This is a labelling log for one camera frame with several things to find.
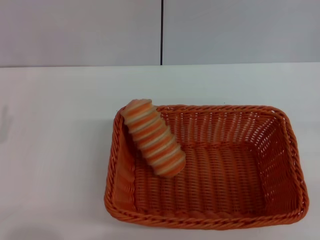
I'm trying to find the orange white striped bread roll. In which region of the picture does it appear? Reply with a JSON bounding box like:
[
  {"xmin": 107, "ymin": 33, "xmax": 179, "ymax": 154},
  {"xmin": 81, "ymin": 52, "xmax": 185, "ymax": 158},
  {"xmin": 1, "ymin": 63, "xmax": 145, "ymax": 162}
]
[{"xmin": 120, "ymin": 98, "xmax": 187, "ymax": 179}]

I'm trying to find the orange woven plastic basket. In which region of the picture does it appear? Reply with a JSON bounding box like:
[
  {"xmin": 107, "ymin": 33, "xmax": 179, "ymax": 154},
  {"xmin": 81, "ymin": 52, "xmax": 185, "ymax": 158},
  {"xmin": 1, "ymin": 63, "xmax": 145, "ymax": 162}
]
[{"xmin": 104, "ymin": 104, "xmax": 311, "ymax": 231}]

